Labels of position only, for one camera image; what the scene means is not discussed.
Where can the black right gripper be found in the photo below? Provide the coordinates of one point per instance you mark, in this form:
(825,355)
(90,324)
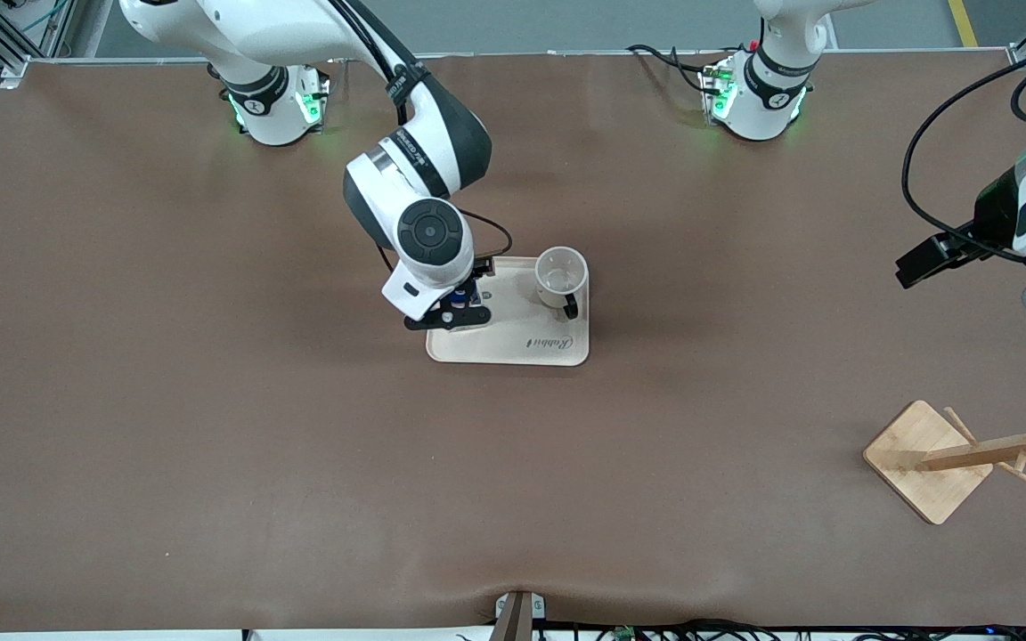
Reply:
(480,270)

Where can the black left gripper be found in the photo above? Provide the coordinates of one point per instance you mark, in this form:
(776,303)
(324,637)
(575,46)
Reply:
(992,212)

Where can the blue white milk carton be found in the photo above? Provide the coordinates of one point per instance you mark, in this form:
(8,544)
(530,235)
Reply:
(464,296)

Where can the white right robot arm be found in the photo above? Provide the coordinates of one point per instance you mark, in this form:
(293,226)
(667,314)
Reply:
(277,31)

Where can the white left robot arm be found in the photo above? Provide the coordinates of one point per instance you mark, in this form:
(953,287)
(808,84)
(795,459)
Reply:
(749,120)

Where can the cream rabbit print tray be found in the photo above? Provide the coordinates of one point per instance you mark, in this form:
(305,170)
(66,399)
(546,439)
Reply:
(549,343)

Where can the wooden mug rack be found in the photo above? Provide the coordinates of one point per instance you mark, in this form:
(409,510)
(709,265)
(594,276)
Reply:
(923,463)

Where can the brown table cover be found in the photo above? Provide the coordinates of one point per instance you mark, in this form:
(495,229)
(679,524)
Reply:
(299,463)

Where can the small green circuit board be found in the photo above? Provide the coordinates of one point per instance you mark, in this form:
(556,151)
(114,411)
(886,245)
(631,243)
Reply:
(624,634)

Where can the metal table edge bracket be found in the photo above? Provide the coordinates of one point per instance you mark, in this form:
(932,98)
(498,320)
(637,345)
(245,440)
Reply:
(513,619)

